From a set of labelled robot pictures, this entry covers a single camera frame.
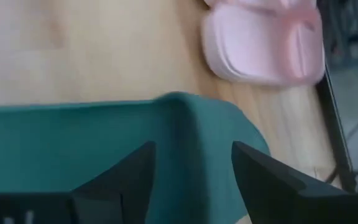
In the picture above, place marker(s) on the black metal table frame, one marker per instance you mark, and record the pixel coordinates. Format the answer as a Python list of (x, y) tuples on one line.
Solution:
[(337, 130)]

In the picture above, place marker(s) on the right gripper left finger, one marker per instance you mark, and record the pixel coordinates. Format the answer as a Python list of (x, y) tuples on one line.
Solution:
[(120, 193)]

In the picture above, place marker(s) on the green slide sandal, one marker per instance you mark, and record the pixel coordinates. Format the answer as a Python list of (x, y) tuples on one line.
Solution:
[(73, 146)]

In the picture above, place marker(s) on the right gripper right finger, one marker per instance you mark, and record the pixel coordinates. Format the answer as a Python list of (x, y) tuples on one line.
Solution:
[(284, 199)]

